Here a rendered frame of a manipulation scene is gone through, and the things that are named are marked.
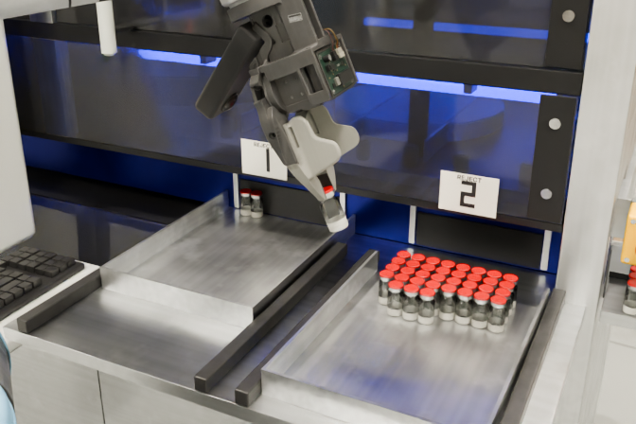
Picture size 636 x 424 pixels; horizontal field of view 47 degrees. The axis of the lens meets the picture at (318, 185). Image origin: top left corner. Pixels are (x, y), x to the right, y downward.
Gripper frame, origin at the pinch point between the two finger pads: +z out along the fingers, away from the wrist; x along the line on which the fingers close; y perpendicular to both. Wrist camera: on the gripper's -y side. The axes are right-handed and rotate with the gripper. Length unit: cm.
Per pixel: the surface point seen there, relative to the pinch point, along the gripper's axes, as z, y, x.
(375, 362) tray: 25.3, -5.9, 6.0
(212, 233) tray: 11, -42, 29
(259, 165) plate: 2.5, -29.5, 32.8
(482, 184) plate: 14.2, 5.4, 32.2
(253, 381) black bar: 19.1, -14.7, -5.7
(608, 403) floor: 122, -17, 132
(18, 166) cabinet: -11, -76, 26
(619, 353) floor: 124, -16, 161
